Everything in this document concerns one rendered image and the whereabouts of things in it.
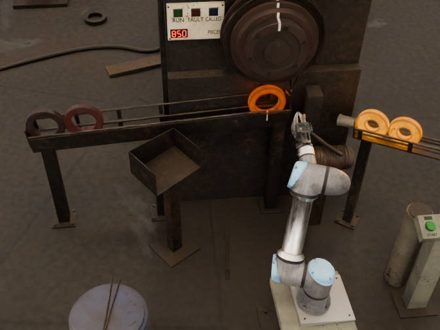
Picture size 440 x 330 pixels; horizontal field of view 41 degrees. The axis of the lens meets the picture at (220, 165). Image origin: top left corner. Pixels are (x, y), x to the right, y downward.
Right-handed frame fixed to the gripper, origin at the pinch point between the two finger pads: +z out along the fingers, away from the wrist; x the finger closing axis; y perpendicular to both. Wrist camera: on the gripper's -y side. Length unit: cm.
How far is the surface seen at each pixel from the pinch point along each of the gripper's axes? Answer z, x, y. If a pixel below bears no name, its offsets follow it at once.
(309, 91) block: 13.1, -7.7, 0.6
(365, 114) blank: -2.7, -32.5, 1.7
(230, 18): 23, 33, 43
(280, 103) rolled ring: 9.6, 6.5, -3.9
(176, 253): -42, 62, -65
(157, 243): -35, 72, -67
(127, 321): -91, 84, -4
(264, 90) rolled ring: 12.2, 15.3, 4.3
